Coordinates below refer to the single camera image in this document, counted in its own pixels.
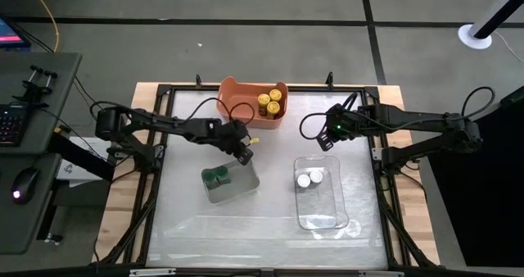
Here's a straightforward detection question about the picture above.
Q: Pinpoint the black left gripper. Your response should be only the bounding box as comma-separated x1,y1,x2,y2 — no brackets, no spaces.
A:
212,120,255,166

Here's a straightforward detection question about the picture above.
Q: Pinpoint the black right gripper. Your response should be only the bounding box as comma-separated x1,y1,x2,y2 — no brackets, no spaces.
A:
317,102,364,152

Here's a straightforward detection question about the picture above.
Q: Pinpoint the green-lid spice jar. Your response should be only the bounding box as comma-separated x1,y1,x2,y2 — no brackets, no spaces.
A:
215,166,232,187
202,168,219,190

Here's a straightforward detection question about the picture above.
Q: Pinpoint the white plastic bin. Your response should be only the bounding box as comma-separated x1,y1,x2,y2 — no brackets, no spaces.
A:
200,157,261,206

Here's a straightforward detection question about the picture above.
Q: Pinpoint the orange plastic bin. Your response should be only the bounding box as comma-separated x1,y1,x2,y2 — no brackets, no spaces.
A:
216,75,290,131

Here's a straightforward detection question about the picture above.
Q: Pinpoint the clear plastic bin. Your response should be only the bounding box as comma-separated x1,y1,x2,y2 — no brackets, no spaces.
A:
292,155,350,231

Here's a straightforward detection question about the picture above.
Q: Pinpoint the black floor mat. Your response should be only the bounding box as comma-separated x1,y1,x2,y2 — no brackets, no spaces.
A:
427,86,524,269

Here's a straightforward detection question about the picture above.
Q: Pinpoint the white paper sheet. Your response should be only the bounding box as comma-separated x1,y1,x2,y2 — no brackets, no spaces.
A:
54,134,116,188

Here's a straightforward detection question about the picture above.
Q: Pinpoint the pole with white base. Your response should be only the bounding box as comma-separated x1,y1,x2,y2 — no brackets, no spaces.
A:
457,0,524,51

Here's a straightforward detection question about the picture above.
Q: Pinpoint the black clamp stand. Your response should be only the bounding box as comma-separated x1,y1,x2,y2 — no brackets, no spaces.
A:
11,64,59,107

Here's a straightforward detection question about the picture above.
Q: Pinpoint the black computer mouse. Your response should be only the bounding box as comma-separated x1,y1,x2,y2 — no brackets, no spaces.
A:
11,166,41,206

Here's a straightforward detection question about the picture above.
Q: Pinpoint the grey desk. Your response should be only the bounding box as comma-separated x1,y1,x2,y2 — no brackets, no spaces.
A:
0,52,84,256

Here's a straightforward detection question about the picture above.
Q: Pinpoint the backlit black keyboard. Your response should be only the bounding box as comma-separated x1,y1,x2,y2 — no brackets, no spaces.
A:
0,102,29,148

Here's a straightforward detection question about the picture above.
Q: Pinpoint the laptop screen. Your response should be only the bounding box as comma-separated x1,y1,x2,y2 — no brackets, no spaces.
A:
0,16,33,49

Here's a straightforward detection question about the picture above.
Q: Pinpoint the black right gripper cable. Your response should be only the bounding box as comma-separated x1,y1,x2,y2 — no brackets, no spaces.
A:
299,91,358,141

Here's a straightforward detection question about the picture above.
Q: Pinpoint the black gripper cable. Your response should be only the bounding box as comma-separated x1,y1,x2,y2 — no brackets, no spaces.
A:
179,96,257,127
299,91,358,141

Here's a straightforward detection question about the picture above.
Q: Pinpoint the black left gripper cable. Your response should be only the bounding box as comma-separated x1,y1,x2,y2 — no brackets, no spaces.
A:
179,96,257,127

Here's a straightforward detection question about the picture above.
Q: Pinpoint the black metal table frame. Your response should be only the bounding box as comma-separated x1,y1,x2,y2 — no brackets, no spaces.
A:
93,71,441,277

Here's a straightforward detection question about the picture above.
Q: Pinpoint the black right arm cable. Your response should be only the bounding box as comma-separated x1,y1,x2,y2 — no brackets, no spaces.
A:
461,85,497,120

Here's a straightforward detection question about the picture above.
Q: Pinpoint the yellow cable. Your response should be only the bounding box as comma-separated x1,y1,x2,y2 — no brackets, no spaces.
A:
25,0,61,53

